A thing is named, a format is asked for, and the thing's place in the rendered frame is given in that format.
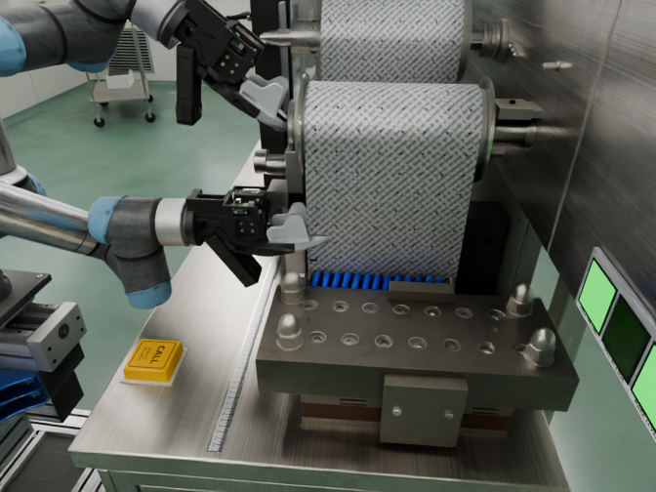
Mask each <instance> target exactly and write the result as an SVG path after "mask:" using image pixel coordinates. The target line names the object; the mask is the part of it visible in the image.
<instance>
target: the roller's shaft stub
mask: <svg viewBox="0 0 656 492"><path fill-rule="evenodd" d="M536 134H537V121H536V118H531V120H501V119H495V129H494V138H493V143H519V145H520V146H521V147H530V146H531V145H532V144H533V143H534V141H535V138H536Z"/></svg>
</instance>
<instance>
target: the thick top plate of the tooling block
mask: <svg viewBox="0 0 656 492"><path fill-rule="evenodd" d="M304 293H305V295H306V297H305V299H304V301H303V302H301V303H300V304H297V305H287V304H284V303H283V302H282V301H281V285H276V288H275V292H274V295H273V298H272V302H271V305H270V308H269V312H268V315H267V319H266V324H265V328H264V331H263V334H262V337H261V340H260V344H259V347H258V350H257V354H256V357H255V363H256V372H257V381H258V390H259V391H267V392H282V393H296V394H311V395H326V396H340V397H355V398H370V399H383V391H384V380H385V374H401V375H417V376H433V377H448V378H464V379H466V381H467V386H468V395H467V399H466V404H465V405H472V406H486V407H501V408H515V409H530V410H545V411H559V412H567V411H568V408H569V406H570V403H571V401H572V398H573V396H574V393H575V391H576V388H577V387H578V384H579V382H580V378H579V376H578V374H577V371H576V369H575V367H574V365H573V363H572V361H571V359H570V357H569V355H568V353H567V351H566V349H565V347H564V345H563V342H562V340H561V338H560V337H559V335H558V333H557V331H556V329H555V327H554V324H553V322H552V320H551V318H550V315H549V313H548V311H547V309H546V307H545V305H544V303H543V301H542V299H541V298H534V302H533V306H532V309H533V312H532V314H531V315H530V316H528V317H518V316H515V315H512V314H511V313H509V312H508V311H507V309H506V304H507V302H508V301H509V299H510V297H506V296H486V295H467V294H455V297H454V303H441V302H421V301H402V300H389V290H370V289H350V288H331V287H312V286H306V287H305V290H304ZM286 313H292V314H294V315H295V316H296V317H297V318H298V320H299V324H300V328H301V329H302V331H303V338H304V344H303V345H302V347H301V348H299V349H297V350H294V351H284V350H281V349H280V348H278V347H277V345H276V338H277V334H276V330H277V328H278V324H279V320H280V318H281V317H282V316H283V315H284V314H286ZM542 327H546V328H549V329H551V330H552V331H553V333H554V335H555V349H554V352H553V358H554V361H553V364H552V365H551V366H548V367H539V366H536V365H533V364H531V363H530V362H528V361H527V360H526V359H525V358H524V356H523V350H524V349H525V348H526V347H527V345H528V343H529V341H530V338H531V337H532V336H533V334H534V332H535V331H536V330H537V329H539V328H542Z"/></svg>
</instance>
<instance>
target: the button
mask: <svg viewBox="0 0 656 492"><path fill-rule="evenodd" d="M183 351H184V350H183V345H182V342H181V341H166V340H150V339H141V340H140V342H139V343H138V345H137V347H136V348H135V350H134V352H133V353H132V355H131V356H130V358H129V360H128V361H127V363H126V365H125V366H124V368H123V372H124V375H125V378H126V379H127V380H141V381H155V382H169V381H170V378H171V376H172V374H173V372H174V370H175V368H176V366H177V364H178V362H179V360H180V358H181V356H182V354H183Z"/></svg>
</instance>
